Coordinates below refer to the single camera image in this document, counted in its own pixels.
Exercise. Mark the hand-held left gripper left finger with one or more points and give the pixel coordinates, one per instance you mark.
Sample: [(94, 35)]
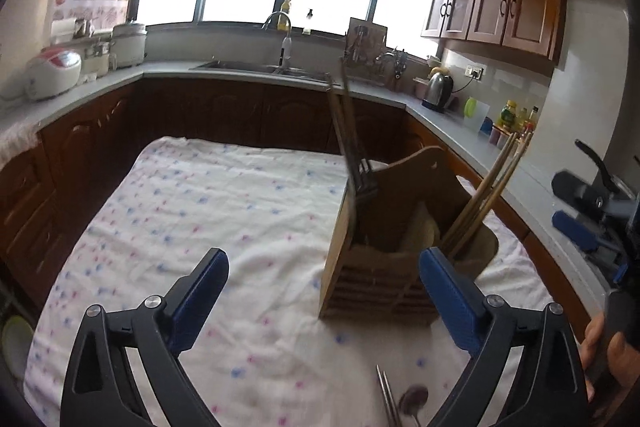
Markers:
[(200, 302)]

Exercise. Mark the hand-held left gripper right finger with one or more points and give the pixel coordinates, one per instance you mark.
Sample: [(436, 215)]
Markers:
[(450, 302)]

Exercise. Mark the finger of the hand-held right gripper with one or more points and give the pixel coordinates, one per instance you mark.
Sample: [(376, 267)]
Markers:
[(570, 187), (575, 227)]

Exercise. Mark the wooden chopstick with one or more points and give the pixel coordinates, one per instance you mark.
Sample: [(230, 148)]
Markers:
[(483, 182), (487, 193), (514, 159)]

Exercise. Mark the wooden utensil holder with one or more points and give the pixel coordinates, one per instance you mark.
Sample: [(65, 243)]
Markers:
[(380, 287)]

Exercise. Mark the metal spoon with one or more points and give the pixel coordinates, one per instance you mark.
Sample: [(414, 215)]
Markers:
[(415, 399)]

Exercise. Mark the metal chopstick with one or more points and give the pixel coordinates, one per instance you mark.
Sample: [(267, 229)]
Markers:
[(394, 399), (385, 394)]

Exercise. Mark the person's right hand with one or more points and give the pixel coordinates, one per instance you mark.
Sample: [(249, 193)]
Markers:
[(592, 347)]

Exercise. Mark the yellow oil bottle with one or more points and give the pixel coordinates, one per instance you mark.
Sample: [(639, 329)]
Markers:
[(509, 117)]

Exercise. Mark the white spotted cloth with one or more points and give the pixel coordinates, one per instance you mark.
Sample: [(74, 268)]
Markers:
[(200, 207)]

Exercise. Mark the white container green lid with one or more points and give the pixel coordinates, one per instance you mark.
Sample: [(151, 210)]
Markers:
[(475, 114)]

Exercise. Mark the steel electric kettle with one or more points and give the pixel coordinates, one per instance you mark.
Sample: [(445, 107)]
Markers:
[(439, 92)]

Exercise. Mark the green plate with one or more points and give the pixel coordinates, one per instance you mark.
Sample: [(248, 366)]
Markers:
[(17, 344)]

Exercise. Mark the wooden base cabinets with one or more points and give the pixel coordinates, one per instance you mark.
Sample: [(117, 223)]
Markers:
[(210, 112)]

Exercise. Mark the dish rack with tools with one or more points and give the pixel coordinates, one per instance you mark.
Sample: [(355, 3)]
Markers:
[(395, 64)]

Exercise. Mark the steel sink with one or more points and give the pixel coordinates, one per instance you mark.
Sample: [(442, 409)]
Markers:
[(250, 68)]

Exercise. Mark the white fringed cloth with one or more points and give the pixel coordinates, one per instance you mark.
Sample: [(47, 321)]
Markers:
[(17, 142)]

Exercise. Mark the knife block on counter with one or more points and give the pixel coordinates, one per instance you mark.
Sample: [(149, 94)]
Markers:
[(367, 42)]

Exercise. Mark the steel lidded pot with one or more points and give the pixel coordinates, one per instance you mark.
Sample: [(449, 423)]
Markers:
[(96, 59)]

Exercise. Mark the tall white cooker pot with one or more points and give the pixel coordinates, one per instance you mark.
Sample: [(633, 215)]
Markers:
[(129, 47)]

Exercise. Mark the white rice cooker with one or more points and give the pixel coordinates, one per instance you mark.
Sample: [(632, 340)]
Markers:
[(52, 72)]

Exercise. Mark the metal faucet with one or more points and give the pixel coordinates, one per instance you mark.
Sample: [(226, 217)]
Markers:
[(285, 39)]

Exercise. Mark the yellow dish soap bottle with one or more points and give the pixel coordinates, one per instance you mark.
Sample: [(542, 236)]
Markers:
[(285, 17)]

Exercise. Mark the small clear bottle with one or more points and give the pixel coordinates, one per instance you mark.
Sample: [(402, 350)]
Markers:
[(308, 24)]

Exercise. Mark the white wall outlet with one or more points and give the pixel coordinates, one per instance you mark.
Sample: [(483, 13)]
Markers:
[(475, 71)]

